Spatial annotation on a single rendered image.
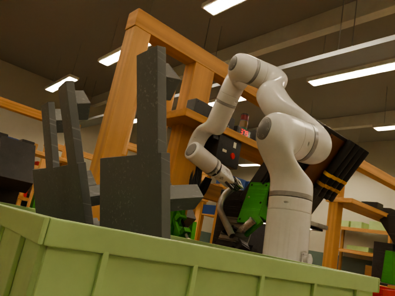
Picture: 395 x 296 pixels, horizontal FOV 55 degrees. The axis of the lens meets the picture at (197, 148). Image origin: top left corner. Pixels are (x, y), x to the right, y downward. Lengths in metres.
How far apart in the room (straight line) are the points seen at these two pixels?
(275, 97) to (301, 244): 0.46
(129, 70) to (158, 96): 1.36
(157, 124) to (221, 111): 1.15
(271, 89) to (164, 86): 0.87
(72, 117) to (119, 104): 1.15
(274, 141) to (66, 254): 0.83
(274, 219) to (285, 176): 0.12
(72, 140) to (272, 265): 0.32
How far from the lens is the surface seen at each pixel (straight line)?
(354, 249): 11.06
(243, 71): 1.36
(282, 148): 1.04
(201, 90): 2.02
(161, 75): 0.42
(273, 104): 1.22
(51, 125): 0.72
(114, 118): 1.69
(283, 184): 1.05
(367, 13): 5.91
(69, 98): 0.56
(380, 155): 11.87
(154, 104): 0.41
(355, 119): 10.06
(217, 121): 1.56
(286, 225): 1.03
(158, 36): 1.91
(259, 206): 1.74
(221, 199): 1.80
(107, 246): 0.28
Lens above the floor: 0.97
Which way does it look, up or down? 13 degrees up
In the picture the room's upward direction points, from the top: 11 degrees clockwise
